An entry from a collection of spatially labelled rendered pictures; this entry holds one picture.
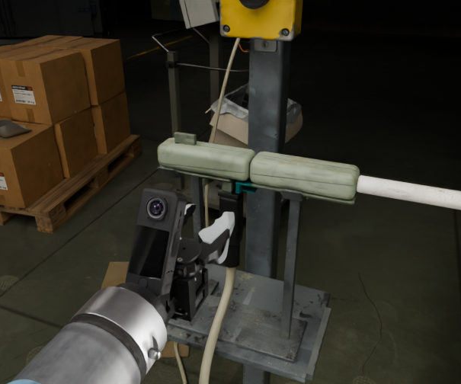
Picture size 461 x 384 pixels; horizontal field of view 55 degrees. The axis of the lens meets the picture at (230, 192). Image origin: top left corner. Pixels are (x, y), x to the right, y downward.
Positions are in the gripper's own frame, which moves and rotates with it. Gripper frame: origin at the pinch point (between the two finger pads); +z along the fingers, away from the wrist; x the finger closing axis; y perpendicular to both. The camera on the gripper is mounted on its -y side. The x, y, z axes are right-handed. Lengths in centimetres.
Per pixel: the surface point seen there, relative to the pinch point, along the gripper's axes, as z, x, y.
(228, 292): 7.3, -0.2, 21.0
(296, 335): 10.2, 11.8, 29.6
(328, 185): 7.1, 14.9, -3.1
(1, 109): 146, -206, 54
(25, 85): 144, -180, 36
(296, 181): 7.1, 10.3, -2.9
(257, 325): 10.0, 4.7, 29.6
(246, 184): 7.8, 2.7, -0.6
